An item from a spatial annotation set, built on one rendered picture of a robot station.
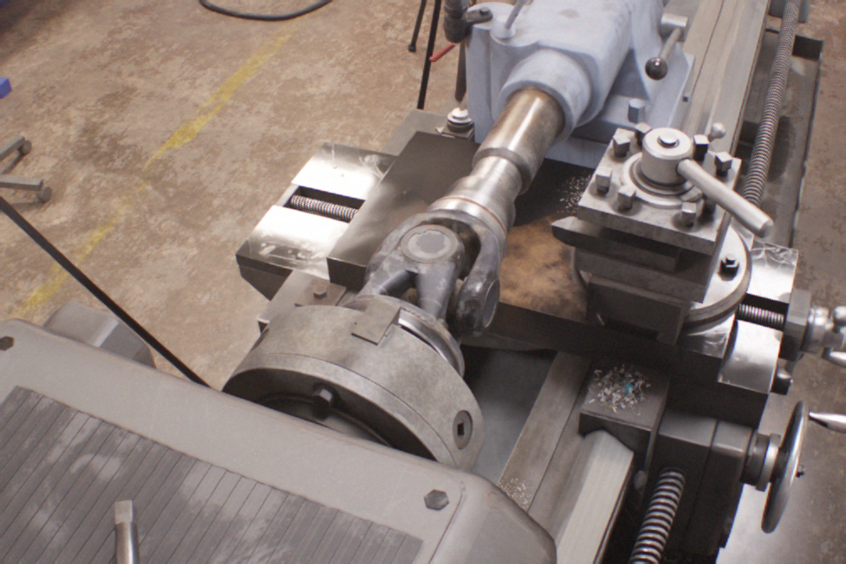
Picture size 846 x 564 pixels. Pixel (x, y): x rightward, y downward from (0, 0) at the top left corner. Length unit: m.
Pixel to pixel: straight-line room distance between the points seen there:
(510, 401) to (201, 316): 1.38
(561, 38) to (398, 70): 2.16
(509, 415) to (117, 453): 0.87
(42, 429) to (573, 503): 0.70
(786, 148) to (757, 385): 1.33
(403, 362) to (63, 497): 0.36
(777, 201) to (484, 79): 1.10
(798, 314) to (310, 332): 0.74
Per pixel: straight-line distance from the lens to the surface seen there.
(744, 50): 2.13
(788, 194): 2.47
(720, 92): 1.94
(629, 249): 1.21
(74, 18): 4.40
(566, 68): 1.42
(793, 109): 2.78
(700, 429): 1.41
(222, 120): 3.45
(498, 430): 1.48
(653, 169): 1.19
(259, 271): 1.56
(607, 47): 1.46
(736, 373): 1.38
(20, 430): 0.77
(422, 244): 1.10
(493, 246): 1.14
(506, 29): 1.44
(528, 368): 1.56
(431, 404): 0.93
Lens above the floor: 1.89
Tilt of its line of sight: 43 degrees down
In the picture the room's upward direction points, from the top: 4 degrees counter-clockwise
